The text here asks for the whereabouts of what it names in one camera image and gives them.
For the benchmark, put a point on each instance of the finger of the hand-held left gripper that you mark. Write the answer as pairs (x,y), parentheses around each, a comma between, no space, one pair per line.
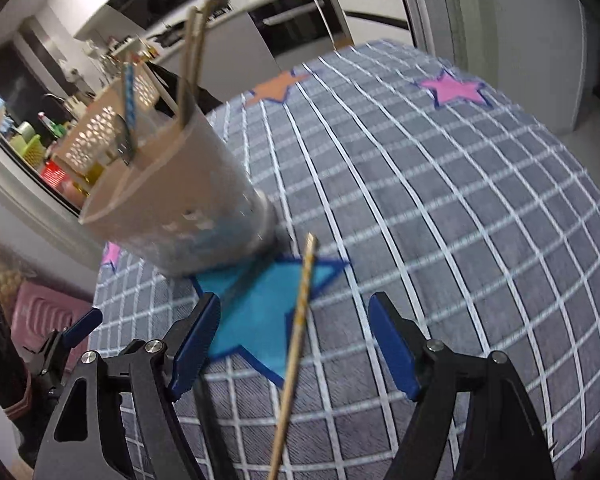
(82,327)

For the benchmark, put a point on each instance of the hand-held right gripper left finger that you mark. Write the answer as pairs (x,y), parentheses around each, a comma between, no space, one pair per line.
(195,345)

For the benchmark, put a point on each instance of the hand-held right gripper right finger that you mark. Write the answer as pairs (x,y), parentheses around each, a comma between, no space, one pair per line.
(395,345)

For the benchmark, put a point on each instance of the beige plastic utensil holder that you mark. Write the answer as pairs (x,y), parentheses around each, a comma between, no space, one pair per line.
(190,200)

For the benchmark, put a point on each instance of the blue patterned chopstick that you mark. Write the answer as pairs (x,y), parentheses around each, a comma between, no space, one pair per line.
(123,145)
(129,95)

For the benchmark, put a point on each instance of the pink plastic stool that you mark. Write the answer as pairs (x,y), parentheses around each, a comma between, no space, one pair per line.
(50,305)

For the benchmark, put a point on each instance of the beige textured cloth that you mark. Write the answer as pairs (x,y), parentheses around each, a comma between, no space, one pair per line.
(5,265)

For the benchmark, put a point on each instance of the black chopstick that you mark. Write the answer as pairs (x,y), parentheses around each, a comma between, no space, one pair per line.
(212,425)
(245,282)

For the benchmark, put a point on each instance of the red plastic crate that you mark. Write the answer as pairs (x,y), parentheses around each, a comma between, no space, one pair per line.
(56,170)

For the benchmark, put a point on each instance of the grey checked star tablecloth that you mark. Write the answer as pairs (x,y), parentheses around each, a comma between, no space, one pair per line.
(430,185)

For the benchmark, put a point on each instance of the cream flower-cutout basket cart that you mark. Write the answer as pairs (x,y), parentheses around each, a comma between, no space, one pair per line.
(87,135)

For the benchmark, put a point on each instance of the green plastic basket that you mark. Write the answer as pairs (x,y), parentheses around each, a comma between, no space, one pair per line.
(27,140)

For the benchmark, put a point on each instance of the kitchen faucet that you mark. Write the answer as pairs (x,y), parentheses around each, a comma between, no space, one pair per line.
(55,98)

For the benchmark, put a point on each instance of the black hanging cloth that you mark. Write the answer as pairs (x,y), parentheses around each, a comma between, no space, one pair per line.
(180,80)

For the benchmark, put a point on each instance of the black wok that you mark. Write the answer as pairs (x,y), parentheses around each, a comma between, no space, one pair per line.
(167,37)

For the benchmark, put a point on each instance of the black built-in oven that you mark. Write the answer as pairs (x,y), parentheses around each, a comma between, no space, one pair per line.
(295,15)

